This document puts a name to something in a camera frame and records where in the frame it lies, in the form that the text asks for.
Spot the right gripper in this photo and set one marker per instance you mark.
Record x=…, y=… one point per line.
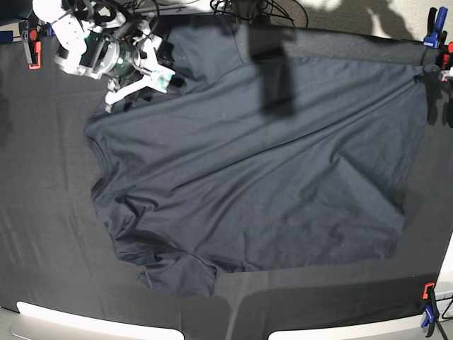
x=131, y=60

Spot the dark grey t-shirt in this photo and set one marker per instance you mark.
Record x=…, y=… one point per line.
x=271, y=163

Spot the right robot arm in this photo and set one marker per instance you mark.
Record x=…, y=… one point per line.
x=104, y=39

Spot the red clamp far right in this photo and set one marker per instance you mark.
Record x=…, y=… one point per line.
x=446, y=58

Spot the blue clamp far right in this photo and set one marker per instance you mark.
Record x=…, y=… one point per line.
x=436, y=35

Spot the red black clamp far left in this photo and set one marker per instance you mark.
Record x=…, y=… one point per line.
x=31, y=44

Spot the black table cloth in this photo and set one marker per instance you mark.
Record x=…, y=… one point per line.
x=56, y=253

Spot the red blue clamp near right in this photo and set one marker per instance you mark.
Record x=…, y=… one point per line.
x=431, y=312

